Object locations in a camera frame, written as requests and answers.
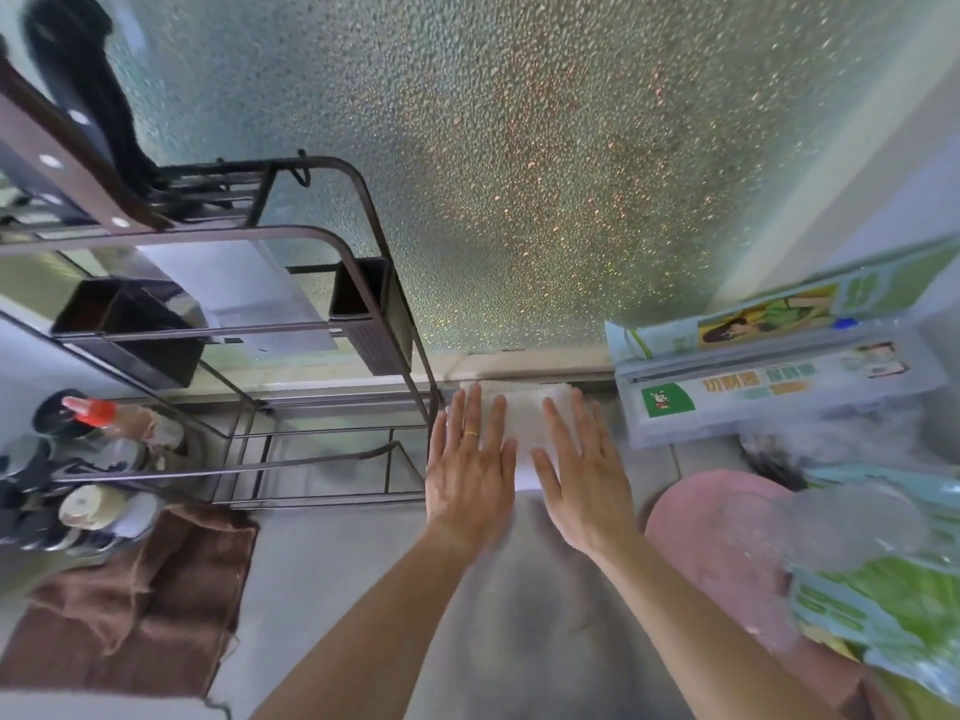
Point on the clear plastic cup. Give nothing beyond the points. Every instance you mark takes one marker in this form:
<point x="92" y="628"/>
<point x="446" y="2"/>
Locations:
<point x="847" y="524"/>

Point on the grey white fluffy towel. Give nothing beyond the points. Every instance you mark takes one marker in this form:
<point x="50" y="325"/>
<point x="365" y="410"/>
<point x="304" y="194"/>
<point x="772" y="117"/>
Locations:
<point x="525" y="419"/>

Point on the cluster of black-lid spice jars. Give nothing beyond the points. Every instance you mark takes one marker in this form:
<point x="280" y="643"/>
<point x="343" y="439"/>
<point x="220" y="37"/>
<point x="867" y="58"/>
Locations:
<point x="30" y="457"/>

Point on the person's right forearm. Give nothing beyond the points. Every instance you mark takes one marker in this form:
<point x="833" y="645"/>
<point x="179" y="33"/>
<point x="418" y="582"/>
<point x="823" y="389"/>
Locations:
<point x="697" y="644"/>

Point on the cream lid jar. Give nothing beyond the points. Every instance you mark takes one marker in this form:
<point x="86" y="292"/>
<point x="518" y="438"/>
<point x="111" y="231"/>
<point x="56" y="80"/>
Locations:
<point x="86" y="506"/>

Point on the narrow black utensil holder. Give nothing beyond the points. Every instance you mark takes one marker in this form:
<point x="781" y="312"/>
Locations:
<point x="375" y="337"/>

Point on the person's left forearm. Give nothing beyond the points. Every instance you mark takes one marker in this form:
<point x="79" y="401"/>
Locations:
<point x="375" y="637"/>

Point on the person's left hand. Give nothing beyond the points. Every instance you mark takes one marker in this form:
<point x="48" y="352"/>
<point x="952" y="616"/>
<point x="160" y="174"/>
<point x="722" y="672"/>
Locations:
<point x="469" y="487"/>

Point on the red cap bottle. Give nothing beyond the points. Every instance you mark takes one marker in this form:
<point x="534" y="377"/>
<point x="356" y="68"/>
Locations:
<point x="86" y="410"/>

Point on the brown cloth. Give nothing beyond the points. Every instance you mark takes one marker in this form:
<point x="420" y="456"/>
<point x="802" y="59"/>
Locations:
<point x="180" y="607"/>

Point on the green printed plastic bag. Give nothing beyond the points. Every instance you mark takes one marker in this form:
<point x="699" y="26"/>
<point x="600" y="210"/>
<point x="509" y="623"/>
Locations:
<point x="900" y="614"/>

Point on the clear cling film cutter box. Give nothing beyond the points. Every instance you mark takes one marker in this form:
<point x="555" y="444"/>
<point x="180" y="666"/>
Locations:
<point x="750" y="397"/>

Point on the wide black utensil holder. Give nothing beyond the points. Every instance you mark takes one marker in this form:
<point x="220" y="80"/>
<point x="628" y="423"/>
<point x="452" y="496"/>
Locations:
<point x="150" y="359"/>

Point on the pink plate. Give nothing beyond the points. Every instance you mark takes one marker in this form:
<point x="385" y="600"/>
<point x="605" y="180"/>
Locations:
<point x="705" y="532"/>

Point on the brown metal kitchen rack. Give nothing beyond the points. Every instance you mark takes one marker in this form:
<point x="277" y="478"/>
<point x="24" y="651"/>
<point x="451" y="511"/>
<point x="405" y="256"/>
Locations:
<point x="423" y="352"/>

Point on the frosted glass window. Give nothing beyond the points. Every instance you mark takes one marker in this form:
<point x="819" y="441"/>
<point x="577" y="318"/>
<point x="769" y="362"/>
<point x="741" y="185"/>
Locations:
<point x="562" y="179"/>

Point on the person's right hand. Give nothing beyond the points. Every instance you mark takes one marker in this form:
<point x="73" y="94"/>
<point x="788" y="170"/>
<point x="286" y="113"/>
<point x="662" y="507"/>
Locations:
<point x="592" y="502"/>

